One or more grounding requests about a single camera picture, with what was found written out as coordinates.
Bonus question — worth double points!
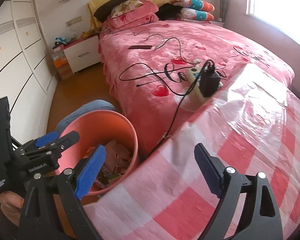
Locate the pink plastic trash bin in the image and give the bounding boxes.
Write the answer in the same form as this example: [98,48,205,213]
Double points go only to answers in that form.
[55,110,140,196]

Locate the trash in bin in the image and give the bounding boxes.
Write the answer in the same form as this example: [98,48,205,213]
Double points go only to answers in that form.
[94,140,133,190]

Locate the person's hand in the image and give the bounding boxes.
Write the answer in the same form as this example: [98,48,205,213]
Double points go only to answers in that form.
[0,191,24,226]

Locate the blue cushioned stool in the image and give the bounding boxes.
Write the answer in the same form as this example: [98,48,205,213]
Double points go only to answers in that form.
[55,99,117,135]

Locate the white wardrobe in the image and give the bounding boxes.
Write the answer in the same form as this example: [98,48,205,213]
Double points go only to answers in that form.
[0,0,57,142]

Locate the stacked shoe boxes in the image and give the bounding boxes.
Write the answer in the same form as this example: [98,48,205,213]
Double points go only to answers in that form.
[52,44,73,80]

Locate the white nightstand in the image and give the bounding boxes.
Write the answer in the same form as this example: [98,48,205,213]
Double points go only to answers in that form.
[64,35,101,73]

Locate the red white checkered tablecloth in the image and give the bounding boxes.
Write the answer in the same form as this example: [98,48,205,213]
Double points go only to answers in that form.
[85,64,300,239]

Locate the black remote control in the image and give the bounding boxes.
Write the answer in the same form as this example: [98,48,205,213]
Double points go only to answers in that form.
[128,45,152,50]

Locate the bed with pink blanket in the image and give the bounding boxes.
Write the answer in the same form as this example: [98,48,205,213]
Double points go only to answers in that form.
[99,20,295,155]

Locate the dark brown garment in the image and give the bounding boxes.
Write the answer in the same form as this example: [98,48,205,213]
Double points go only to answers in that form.
[93,0,128,23]

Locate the white power strip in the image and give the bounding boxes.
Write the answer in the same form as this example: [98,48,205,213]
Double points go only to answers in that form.
[186,67,223,103]

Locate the black power adapter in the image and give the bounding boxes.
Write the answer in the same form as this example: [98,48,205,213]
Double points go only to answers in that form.
[199,60,221,98]

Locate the pink pillow stack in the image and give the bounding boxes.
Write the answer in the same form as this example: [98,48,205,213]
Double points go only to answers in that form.
[106,0,159,29]

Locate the floral small pillow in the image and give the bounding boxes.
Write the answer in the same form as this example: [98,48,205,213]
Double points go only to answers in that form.
[110,0,143,18]

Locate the black clothing on bed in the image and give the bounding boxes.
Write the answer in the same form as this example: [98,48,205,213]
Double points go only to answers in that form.
[155,3,183,21]

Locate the lower colourful bolster pillow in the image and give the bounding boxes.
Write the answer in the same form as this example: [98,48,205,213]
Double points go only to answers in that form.
[180,8,214,21]

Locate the colourful bolster pillow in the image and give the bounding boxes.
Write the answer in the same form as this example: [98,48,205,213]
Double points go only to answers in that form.
[180,8,214,21]
[169,0,215,12]

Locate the upper colourful bolster pillow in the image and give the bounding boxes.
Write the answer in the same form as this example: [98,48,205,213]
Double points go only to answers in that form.
[169,0,215,12]

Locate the white charging cable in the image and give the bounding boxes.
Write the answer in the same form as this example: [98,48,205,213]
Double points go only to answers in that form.
[133,27,202,67]

